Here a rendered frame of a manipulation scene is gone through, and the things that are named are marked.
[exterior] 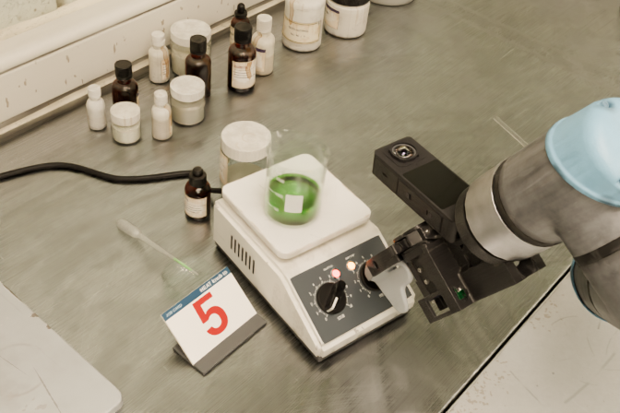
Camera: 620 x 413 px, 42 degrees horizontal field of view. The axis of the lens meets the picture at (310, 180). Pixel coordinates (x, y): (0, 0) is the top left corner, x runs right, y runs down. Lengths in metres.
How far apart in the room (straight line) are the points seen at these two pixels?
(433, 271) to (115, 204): 0.43
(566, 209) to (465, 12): 0.90
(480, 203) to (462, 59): 0.69
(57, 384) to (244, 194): 0.26
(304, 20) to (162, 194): 0.38
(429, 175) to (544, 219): 0.15
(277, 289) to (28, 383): 0.25
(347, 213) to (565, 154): 0.35
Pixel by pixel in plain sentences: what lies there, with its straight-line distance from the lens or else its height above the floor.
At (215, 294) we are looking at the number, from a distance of 0.84.
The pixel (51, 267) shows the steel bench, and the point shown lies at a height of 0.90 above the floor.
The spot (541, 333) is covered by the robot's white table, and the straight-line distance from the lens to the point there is 0.92.
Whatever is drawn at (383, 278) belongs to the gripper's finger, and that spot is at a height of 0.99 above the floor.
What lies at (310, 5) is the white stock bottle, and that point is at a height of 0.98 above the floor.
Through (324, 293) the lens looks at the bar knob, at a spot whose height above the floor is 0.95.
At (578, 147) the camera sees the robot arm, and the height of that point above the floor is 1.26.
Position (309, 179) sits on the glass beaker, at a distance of 0.79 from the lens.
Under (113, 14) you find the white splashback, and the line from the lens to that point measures 1.13.
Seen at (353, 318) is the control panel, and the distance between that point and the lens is 0.83.
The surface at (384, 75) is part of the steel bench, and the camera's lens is 1.23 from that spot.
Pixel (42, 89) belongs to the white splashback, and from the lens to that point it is 1.11.
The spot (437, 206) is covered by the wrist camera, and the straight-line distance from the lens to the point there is 0.69.
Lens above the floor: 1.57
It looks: 41 degrees down
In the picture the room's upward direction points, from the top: 7 degrees clockwise
